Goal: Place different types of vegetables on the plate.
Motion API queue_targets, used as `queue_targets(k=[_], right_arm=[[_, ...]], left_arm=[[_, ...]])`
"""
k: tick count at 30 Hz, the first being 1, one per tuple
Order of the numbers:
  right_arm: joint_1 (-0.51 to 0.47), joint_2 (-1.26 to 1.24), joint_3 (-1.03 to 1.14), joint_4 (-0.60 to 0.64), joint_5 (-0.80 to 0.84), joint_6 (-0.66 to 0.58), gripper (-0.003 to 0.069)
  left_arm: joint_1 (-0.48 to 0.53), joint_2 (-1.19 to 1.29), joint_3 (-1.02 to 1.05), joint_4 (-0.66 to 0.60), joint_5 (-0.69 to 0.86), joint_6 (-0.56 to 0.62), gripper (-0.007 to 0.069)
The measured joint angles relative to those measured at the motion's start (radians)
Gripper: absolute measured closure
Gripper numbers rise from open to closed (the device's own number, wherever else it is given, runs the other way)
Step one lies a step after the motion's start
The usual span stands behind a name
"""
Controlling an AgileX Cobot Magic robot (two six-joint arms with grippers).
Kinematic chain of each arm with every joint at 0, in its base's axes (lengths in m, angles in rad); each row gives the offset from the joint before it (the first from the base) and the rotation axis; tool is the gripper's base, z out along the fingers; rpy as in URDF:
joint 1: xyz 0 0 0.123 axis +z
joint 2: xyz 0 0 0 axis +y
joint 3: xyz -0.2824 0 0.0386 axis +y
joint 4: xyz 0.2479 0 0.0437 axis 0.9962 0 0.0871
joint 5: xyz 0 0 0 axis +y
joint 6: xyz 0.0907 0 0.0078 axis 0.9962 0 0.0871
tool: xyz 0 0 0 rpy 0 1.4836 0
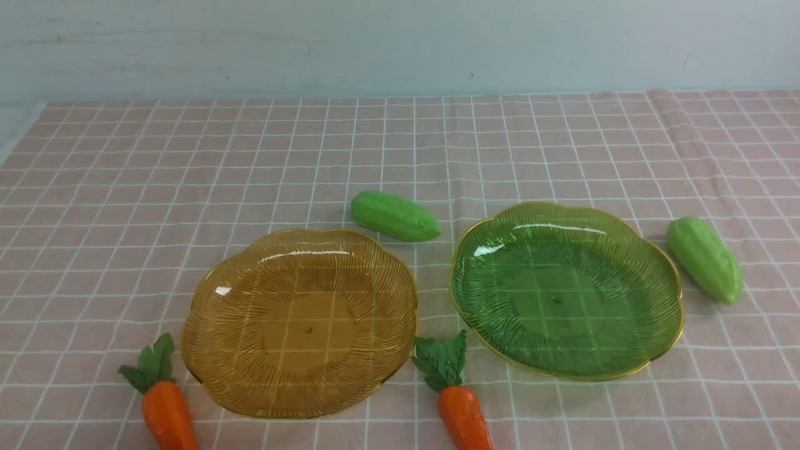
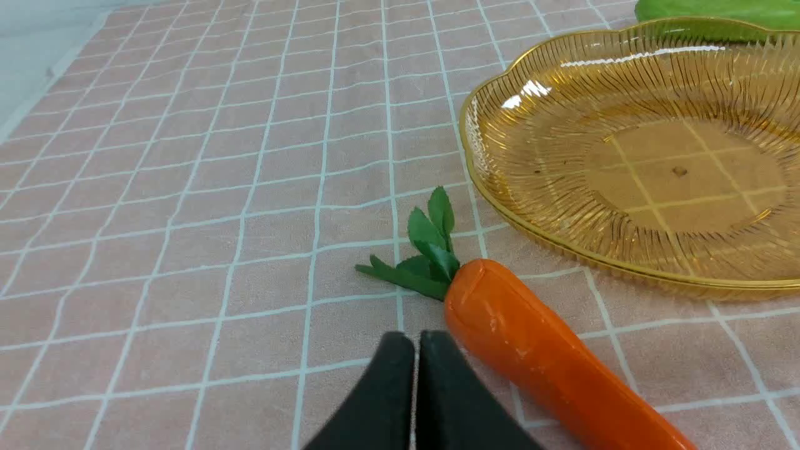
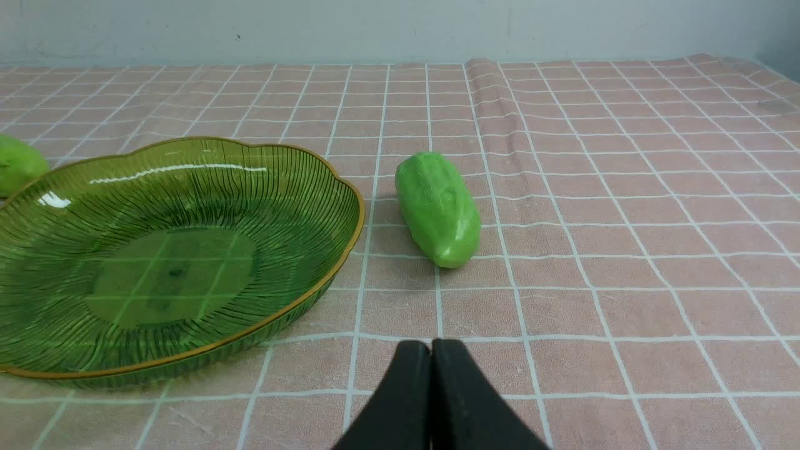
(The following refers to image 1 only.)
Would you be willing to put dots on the green toy gourd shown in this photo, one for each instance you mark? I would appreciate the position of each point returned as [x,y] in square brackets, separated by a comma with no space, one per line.
[395,216]
[706,258]

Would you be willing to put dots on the orange toy carrot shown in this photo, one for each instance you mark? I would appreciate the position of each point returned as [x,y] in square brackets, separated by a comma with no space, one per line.
[441,362]
[164,408]

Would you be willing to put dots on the amber glass plate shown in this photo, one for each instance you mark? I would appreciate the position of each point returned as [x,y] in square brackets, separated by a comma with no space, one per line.
[301,324]

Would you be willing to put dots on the green glass plate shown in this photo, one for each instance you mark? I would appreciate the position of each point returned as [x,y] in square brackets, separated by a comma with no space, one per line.
[568,292]

